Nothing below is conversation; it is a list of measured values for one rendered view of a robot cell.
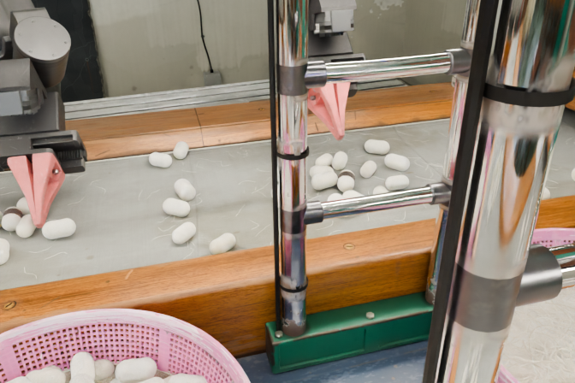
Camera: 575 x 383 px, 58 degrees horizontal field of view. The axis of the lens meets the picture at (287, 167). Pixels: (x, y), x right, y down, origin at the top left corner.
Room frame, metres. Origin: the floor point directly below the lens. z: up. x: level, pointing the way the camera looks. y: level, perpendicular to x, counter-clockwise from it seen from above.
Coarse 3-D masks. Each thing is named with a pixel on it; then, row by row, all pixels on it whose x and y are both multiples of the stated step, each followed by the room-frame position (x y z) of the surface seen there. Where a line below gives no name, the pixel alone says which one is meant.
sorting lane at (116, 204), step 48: (240, 144) 0.73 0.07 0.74; (336, 144) 0.73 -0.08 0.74; (432, 144) 0.72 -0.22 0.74; (0, 192) 0.59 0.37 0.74; (96, 192) 0.59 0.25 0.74; (144, 192) 0.59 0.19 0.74; (240, 192) 0.58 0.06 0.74; (336, 192) 0.58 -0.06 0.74; (48, 240) 0.48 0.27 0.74; (96, 240) 0.48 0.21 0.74; (144, 240) 0.48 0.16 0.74; (192, 240) 0.48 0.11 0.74; (240, 240) 0.48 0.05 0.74; (0, 288) 0.40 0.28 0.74
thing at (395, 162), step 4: (388, 156) 0.65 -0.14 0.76; (392, 156) 0.64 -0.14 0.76; (396, 156) 0.64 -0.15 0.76; (400, 156) 0.64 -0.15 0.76; (404, 156) 0.64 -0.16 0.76; (384, 160) 0.65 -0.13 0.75; (388, 160) 0.64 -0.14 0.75; (392, 160) 0.64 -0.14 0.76; (396, 160) 0.64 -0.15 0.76; (400, 160) 0.64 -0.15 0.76; (404, 160) 0.63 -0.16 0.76; (408, 160) 0.64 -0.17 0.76; (388, 164) 0.64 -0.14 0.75; (392, 164) 0.64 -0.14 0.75; (396, 164) 0.63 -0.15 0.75; (400, 164) 0.63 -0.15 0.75; (404, 164) 0.63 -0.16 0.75; (408, 164) 0.63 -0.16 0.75; (396, 168) 0.64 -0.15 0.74; (400, 168) 0.63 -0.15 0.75; (404, 168) 0.63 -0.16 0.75
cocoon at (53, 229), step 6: (48, 222) 0.49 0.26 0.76; (54, 222) 0.49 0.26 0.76; (60, 222) 0.48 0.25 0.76; (66, 222) 0.48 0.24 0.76; (72, 222) 0.49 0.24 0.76; (42, 228) 0.48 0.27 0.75; (48, 228) 0.48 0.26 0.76; (54, 228) 0.48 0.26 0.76; (60, 228) 0.48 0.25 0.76; (66, 228) 0.48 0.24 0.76; (72, 228) 0.48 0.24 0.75; (48, 234) 0.48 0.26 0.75; (54, 234) 0.48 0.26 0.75; (60, 234) 0.48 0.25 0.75; (66, 234) 0.48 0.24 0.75
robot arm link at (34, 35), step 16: (16, 16) 0.58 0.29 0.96; (32, 16) 0.59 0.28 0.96; (48, 16) 0.60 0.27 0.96; (16, 32) 0.57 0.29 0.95; (32, 32) 0.57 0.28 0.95; (48, 32) 0.58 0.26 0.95; (64, 32) 0.59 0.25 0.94; (16, 48) 0.56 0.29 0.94; (32, 48) 0.56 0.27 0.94; (48, 48) 0.57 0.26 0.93; (64, 48) 0.58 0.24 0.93; (48, 64) 0.56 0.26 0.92; (64, 64) 0.59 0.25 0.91; (48, 80) 0.58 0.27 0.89
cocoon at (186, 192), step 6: (180, 180) 0.58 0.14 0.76; (186, 180) 0.58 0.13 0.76; (174, 186) 0.58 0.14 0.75; (180, 186) 0.57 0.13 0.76; (186, 186) 0.56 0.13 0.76; (192, 186) 0.57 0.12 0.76; (180, 192) 0.56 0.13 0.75; (186, 192) 0.56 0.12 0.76; (192, 192) 0.56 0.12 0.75; (186, 198) 0.56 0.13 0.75; (192, 198) 0.56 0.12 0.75
